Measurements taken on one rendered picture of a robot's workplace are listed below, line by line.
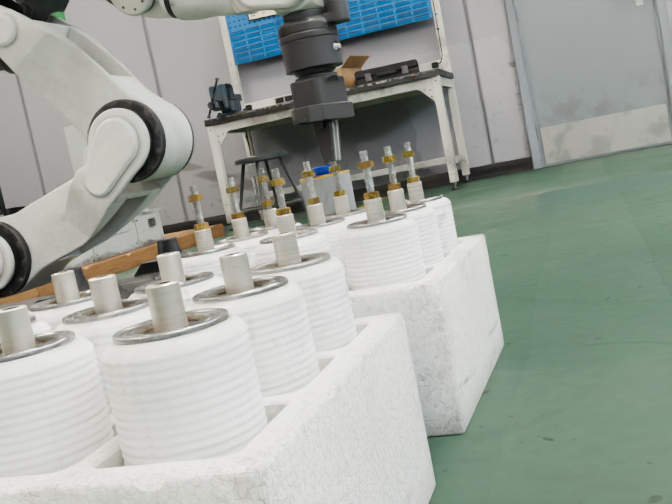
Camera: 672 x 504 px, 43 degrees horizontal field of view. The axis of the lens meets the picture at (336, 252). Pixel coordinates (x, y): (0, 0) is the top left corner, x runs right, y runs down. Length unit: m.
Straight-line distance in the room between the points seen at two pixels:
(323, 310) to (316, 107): 0.57
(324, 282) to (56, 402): 0.26
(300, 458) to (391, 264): 0.51
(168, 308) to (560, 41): 5.70
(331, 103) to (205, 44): 5.48
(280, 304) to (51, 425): 0.18
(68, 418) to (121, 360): 0.08
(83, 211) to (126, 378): 1.04
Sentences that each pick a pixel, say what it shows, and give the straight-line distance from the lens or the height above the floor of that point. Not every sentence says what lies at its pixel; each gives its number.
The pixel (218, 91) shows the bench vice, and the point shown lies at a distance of 5.79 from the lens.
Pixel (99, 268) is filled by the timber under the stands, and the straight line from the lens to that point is 4.21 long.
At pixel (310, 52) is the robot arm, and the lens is 1.28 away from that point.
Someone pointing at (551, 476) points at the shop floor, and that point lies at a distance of 0.88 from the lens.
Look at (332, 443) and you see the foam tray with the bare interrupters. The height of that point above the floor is 0.15.
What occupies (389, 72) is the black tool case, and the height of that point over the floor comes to 0.81.
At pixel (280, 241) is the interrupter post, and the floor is 0.27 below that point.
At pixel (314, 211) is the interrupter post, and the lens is 1.20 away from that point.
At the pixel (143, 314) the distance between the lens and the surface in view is 0.70.
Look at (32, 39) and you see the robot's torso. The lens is 1.60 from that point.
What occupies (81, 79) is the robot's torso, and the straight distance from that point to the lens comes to 1.57.
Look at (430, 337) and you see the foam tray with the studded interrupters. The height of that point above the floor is 0.12.
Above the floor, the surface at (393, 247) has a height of 0.22.
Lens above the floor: 0.34
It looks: 6 degrees down
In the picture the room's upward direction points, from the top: 11 degrees counter-clockwise
